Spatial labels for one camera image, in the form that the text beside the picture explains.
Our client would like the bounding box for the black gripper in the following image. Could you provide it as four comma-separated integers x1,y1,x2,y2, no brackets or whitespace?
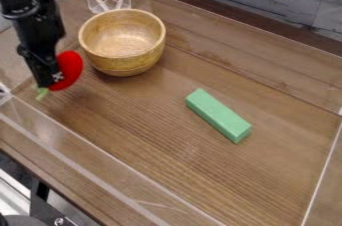
10,0,65,88

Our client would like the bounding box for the red plush fruit green leaf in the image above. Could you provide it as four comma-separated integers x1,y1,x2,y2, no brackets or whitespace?
36,50,84,101

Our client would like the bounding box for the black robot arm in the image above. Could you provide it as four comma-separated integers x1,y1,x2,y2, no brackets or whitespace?
0,0,65,88

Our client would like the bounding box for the wooden bowl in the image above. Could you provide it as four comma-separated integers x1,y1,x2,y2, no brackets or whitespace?
77,9,167,77

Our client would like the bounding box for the black metal table leg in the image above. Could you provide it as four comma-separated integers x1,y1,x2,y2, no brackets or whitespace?
34,181,49,201

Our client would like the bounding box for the green rectangular block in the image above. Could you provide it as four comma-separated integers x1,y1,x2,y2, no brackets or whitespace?
184,89,252,143

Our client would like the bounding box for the clear acrylic corner bracket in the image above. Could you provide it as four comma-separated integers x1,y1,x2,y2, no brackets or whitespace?
86,0,132,14

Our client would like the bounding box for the clear acrylic tray wall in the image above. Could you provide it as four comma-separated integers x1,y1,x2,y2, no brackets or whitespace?
0,0,342,226

